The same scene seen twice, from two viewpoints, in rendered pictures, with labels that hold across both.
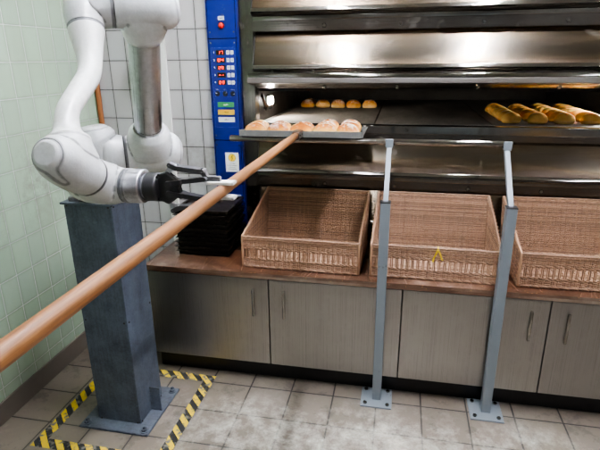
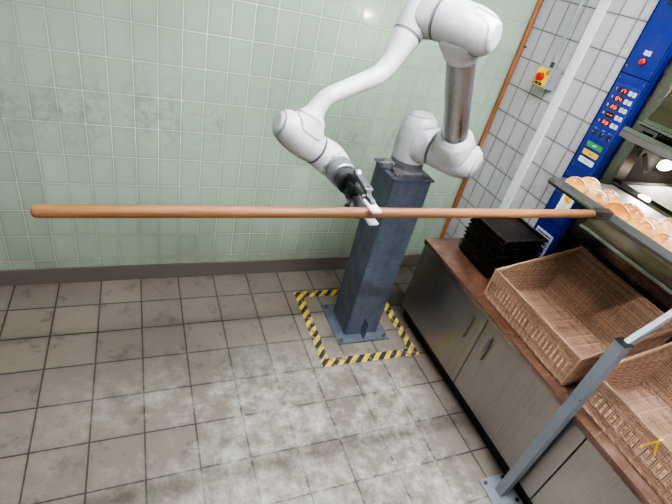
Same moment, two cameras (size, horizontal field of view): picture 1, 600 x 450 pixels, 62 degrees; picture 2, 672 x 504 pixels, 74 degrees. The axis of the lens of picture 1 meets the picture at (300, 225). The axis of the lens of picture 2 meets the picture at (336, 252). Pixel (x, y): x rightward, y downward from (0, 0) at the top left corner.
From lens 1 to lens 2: 0.81 m
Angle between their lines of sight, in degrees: 47
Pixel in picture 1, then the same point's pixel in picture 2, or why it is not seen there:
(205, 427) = (370, 374)
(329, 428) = (434, 463)
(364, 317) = (537, 423)
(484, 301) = not seen: outside the picture
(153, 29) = (458, 52)
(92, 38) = (397, 45)
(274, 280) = (492, 324)
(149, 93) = (452, 106)
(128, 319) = (369, 264)
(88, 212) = (383, 176)
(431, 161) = not seen: outside the picture
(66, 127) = (309, 108)
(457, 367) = not seen: outside the picture
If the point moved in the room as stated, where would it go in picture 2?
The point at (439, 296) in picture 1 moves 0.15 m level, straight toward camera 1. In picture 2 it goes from (618, 482) to (584, 489)
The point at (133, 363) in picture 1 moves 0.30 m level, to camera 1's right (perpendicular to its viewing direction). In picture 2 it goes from (358, 295) to (391, 334)
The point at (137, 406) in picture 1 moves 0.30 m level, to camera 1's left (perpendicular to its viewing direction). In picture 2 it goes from (348, 323) to (321, 289)
